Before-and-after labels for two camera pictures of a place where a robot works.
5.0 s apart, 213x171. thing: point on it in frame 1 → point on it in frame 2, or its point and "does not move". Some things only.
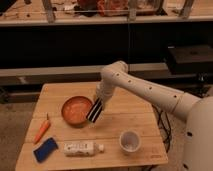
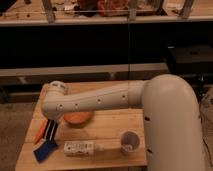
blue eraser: (45, 149) does not move
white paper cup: (130, 141) does not move
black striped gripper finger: (97, 111) → (53, 131)
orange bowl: (75, 110) does not move
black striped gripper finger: (94, 107) → (49, 128)
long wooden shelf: (79, 12) does not move
